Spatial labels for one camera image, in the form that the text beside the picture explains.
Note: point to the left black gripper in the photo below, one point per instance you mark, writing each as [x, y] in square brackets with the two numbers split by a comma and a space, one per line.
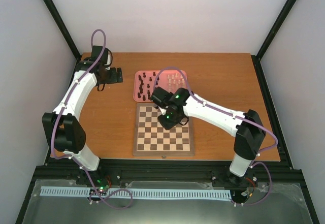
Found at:
[115, 77]

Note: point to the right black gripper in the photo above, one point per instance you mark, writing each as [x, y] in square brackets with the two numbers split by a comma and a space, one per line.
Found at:
[166, 125]

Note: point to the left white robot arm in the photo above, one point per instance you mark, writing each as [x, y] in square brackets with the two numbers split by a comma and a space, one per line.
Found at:
[62, 128]

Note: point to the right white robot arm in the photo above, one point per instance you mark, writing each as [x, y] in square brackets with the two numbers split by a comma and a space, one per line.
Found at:
[246, 128]

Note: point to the wooden chess board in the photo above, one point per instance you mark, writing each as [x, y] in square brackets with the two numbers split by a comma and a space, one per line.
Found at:
[151, 139]

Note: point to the pink plastic tray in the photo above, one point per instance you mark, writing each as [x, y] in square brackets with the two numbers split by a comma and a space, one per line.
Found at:
[169, 80]

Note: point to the black aluminium frame base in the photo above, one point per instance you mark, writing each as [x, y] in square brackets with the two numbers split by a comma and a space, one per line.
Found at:
[233, 80]

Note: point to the light blue cable duct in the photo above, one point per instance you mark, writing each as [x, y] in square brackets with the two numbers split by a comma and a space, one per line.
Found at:
[138, 193]

